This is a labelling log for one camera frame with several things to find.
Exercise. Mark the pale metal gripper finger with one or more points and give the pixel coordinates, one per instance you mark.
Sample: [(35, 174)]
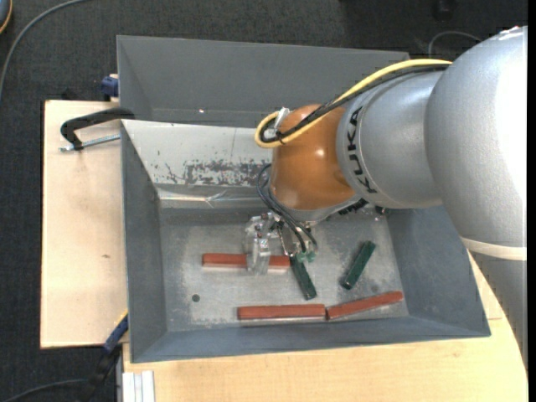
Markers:
[(252, 236), (260, 260)]

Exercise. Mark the red-brown flat block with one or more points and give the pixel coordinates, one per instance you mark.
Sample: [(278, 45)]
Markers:
[(364, 304), (222, 260), (280, 311)]

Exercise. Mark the dark green flat block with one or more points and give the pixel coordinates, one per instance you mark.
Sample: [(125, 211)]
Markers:
[(358, 265), (305, 281)]

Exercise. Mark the grey metal bin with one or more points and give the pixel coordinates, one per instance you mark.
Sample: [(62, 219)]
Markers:
[(176, 191)]

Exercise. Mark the pale wood flat board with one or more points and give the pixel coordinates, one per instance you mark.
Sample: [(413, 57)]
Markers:
[(81, 233)]

